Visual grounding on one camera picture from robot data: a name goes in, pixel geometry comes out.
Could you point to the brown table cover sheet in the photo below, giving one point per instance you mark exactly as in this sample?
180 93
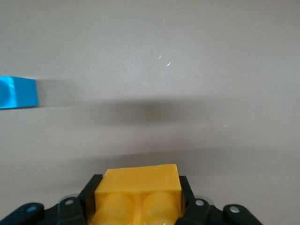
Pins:
164 70

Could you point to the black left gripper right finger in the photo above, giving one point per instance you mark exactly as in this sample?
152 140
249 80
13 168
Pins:
201 215

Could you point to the blue three-stud block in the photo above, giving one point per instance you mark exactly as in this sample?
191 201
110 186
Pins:
23 93

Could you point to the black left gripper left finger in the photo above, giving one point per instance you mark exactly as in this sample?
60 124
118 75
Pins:
70 213

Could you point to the yellow two-stud block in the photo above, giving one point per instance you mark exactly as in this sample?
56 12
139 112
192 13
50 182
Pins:
138 182

